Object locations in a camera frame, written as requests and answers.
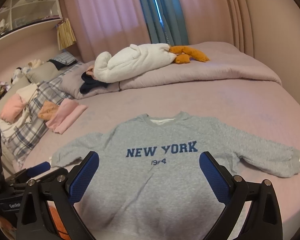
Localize grey New York sweatshirt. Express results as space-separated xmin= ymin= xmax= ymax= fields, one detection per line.
xmin=52 ymin=112 xmax=300 ymax=239

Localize plaid blue white blanket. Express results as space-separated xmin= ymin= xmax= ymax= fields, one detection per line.
xmin=0 ymin=62 xmax=84 ymax=166

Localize folded orange garment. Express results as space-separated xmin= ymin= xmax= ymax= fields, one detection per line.
xmin=37 ymin=100 xmax=59 ymax=121

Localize folded pink garment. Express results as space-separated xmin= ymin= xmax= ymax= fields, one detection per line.
xmin=46 ymin=99 xmax=88 ymax=134

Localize light pink folded cloth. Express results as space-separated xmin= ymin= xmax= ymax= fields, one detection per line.
xmin=0 ymin=93 xmax=27 ymax=124

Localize white cream cloth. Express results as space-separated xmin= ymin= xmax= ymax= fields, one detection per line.
xmin=16 ymin=83 xmax=38 ymax=103

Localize grey pillow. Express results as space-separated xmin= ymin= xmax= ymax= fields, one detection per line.
xmin=26 ymin=62 xmax=66 ymax=83

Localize dark navy garment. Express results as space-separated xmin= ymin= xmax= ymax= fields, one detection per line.
xmin=79 ymin=73 xmax=109 ymax=94

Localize small plush toys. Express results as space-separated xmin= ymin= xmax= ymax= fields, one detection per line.
xmin=11 ymin=59 xmax=45 ymax=85

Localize striped blue folded cloth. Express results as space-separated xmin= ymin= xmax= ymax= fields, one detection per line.
xmin=49 ymin=51 xmax=77 ymax=70

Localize white goose plush toy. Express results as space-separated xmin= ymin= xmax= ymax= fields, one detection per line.
xmin=93 ymin=43 xmax=210 ymax=83

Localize mauve folded duvet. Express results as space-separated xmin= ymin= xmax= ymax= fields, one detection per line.
xmin=60 ymin=42 xmax=282 ymax=100

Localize pink sheer curtain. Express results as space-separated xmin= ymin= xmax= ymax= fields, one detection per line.
xmin=64 ymin=0 xmax=150 ymax=62

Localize white wall shelf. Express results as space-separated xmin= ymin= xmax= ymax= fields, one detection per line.
xmin=0 ymin=0 xmax=62 ymax=38

